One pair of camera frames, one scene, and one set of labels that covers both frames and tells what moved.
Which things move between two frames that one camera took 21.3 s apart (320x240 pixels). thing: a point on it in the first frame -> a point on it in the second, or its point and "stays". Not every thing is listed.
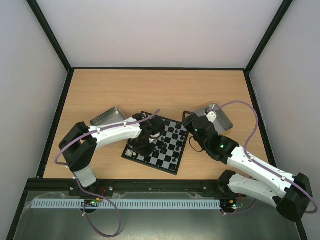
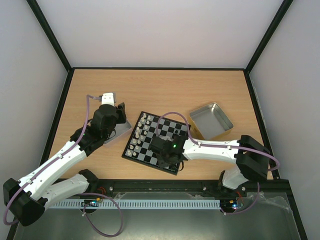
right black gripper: x=189 y=119 -> x=164 y=161
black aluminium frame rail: x=105 y=187 stays
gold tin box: x=222 y=122 stays
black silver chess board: x=169 y=148 stays
